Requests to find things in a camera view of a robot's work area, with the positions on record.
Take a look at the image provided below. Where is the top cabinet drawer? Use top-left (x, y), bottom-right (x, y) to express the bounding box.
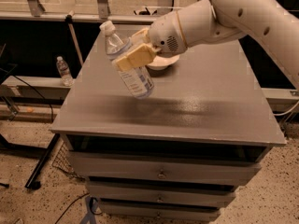
top-left (67, 151), bottom-right (261, 186)

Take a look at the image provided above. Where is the black cable on floor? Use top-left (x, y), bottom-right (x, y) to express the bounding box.
top-left (54, 192), bottom-right (91, 224)

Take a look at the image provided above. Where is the wooden stick leaning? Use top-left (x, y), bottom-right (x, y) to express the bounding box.
top-left (65, 10), bottom-right (84, 66)

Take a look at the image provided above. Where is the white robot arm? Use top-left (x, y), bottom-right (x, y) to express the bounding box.
top-left (113, 0), bottom-right (299, 89)

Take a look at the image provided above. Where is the grey drawer cabinet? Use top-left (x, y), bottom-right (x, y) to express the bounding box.
top-left (50, 23), bottom-right (287, 223)

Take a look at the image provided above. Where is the bottom cabinet drawer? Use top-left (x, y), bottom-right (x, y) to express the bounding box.
top-left (100, 201), bottom-right (221, 222)

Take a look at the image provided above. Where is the middle cabinet drawer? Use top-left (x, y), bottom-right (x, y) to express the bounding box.
top-left (87, 181), bottom-right (235, 208)

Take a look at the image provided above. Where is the clear water bottle background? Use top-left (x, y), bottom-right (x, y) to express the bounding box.
top-left (56, 56), bottom-right (74, 87)

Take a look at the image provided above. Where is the white bowl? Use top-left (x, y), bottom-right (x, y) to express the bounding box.
top-left (147, 55), bottom-right (179, 71)

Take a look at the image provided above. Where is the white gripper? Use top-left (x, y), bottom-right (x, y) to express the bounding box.
top-left (115, 11), bottom-right (187, 72)

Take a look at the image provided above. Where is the metal railing frame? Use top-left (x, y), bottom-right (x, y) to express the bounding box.
top-left (0, 0), bottom-right (299, 30)

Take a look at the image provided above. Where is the blue labelled plastic bottle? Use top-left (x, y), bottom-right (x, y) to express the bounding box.
top-left (100, 21), bottom-right (154, 99)

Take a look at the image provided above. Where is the black floor pole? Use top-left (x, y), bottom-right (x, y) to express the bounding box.
top-left (25, 134), bottom-right (60, 190)

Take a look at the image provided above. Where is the cabinet drawer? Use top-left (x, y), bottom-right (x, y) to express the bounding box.
top-left (100, 201), bottom-right (221, 222)
top-left (67, 151), bottom-right (261, 186)
top-left (87, 181), bottom-right (235, 208)

